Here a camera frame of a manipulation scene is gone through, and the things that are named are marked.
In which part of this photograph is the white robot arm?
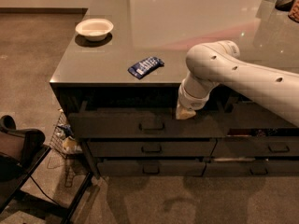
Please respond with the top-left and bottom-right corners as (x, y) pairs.
(176, 40), (299, 126)

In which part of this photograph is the blue snack packet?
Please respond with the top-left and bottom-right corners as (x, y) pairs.
(128, 56), (164, 79)

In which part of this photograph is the grey counter cabinet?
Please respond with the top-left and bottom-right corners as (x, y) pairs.
(50, 0), (299, 177)

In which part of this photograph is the white paper bowl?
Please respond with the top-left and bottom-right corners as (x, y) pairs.
(75, 19), (114, 42)

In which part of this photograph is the brown woven object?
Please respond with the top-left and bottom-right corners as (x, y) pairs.
(288, 0), (299, 22)

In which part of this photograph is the black chair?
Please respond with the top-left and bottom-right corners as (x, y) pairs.
(0, 115), (93, 224)

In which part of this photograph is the wire basket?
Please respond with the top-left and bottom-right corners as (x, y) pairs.
(48, 111), (81, 169)

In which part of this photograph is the black cable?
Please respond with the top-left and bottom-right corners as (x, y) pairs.
(28, 175), (64, 207)

